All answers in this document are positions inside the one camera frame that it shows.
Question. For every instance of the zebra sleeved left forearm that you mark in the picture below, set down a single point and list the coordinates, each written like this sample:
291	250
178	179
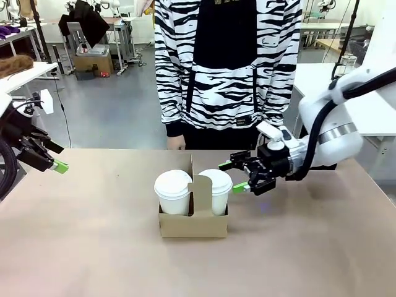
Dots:
283	99

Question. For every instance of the brown fur piece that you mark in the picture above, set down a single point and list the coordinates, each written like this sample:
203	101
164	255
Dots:
15	65

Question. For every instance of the wooden top table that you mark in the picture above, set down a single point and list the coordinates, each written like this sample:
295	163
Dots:
328	43

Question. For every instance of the large white table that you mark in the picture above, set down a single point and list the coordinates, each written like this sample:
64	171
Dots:
312	77

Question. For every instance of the person's right hand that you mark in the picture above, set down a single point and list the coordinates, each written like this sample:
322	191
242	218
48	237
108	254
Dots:
176	142

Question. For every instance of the brown cardboard box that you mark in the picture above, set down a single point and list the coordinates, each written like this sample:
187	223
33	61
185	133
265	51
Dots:
92	65

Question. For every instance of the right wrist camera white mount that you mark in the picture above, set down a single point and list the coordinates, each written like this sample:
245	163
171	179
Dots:
269	130

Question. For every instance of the black stand pole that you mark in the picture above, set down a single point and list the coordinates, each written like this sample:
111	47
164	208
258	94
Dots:
348	34

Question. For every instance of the small black box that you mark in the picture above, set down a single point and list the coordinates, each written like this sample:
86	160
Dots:
85	75

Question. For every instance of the grey lidded plastic container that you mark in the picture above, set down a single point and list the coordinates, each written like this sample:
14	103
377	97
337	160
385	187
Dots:
92	50

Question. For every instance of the white side table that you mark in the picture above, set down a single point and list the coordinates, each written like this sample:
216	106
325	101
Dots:
31	72

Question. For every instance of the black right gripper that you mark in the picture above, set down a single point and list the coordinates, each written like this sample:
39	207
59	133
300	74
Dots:
272	162

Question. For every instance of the white background table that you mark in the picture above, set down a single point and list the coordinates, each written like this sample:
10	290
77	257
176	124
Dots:
321	27

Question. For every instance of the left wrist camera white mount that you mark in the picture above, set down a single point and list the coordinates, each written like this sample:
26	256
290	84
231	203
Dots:
47	100

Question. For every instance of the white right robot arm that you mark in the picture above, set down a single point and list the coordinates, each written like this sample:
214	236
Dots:
340	136

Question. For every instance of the white plastic cup lid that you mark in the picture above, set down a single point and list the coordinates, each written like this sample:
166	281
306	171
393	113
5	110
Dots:
171	182
221	181

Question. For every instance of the person in zebra hoodie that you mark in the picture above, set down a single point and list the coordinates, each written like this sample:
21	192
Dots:
222	77

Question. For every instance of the short black post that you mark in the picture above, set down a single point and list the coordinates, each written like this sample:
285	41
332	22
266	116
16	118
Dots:
58	62

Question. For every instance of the purple cloth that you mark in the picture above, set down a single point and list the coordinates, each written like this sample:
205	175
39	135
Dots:
7	31

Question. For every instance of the glass french press with coffee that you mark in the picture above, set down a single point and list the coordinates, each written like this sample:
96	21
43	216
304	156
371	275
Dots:
348	66

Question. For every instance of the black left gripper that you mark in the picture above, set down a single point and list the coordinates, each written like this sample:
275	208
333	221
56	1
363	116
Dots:
29	151

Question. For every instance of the brown cardboard cup carrier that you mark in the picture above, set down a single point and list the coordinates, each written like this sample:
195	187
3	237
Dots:
191	226

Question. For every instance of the small red object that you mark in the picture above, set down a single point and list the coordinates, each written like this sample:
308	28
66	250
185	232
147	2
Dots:
105	74

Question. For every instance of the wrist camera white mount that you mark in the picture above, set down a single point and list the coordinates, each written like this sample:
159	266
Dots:
47	100
269	130

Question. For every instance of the zebra sleeved right forearm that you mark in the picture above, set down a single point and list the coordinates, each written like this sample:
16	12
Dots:
170	105

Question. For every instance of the black tripod pole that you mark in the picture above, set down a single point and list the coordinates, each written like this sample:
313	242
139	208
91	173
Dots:
40	28

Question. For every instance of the black cloth sheet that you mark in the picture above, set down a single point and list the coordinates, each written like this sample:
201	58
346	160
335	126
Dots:
86	21

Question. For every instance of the grey metal table frame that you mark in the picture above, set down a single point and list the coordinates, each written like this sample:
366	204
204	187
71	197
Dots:
122	40

